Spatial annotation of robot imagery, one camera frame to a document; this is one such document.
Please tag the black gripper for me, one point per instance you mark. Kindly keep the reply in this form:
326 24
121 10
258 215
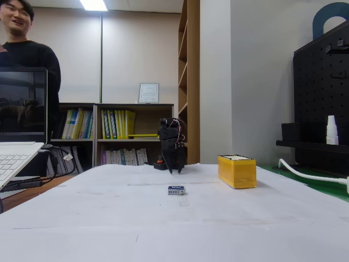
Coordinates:
171 149

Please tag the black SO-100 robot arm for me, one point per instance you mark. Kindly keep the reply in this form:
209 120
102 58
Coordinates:
170 131

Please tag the yellow box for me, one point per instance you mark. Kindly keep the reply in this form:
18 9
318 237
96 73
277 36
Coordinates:
235 172

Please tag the flat yellow binder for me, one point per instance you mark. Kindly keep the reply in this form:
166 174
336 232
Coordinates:
143 135

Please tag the dark low bookcase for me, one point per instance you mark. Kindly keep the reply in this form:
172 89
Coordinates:
79 142
152 120

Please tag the white paper sheet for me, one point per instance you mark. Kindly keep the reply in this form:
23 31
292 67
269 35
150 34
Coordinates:
272 202
109 207
122 174
174 243

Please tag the framed white certificate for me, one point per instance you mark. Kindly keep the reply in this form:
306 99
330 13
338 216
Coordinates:
149 93

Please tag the tall wooden shelf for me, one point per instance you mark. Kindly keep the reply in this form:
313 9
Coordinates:
191 82

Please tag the blue spine book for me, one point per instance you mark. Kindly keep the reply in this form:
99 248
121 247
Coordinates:
86 125

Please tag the yellow white book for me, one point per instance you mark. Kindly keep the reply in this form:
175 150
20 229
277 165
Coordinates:
78 124
68 124

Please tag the white plug connector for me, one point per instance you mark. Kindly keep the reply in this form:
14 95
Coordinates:
67 157

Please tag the black cup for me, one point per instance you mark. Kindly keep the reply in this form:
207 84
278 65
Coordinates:
290 132

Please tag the green desk mat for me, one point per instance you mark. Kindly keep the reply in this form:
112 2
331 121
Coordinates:
313 188

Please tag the grey adapter dongle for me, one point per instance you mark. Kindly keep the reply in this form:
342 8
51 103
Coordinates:
24 184

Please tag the black pegboard stand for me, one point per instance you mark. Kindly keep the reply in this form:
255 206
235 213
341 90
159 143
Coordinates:
319 95

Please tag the small white bottle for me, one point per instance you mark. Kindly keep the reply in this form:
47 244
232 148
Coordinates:
332 131

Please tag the white laptop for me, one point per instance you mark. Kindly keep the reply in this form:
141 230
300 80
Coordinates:
21 109

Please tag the man in black sweater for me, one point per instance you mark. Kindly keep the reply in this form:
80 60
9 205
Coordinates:
32 57

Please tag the ceiling light panel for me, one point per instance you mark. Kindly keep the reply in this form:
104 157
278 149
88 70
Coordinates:
92 5

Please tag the black pegboard hook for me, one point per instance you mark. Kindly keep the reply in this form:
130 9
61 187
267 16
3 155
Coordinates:
338 47
338 75

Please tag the blue arch shaped sign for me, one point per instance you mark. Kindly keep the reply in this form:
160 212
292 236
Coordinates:
317 21

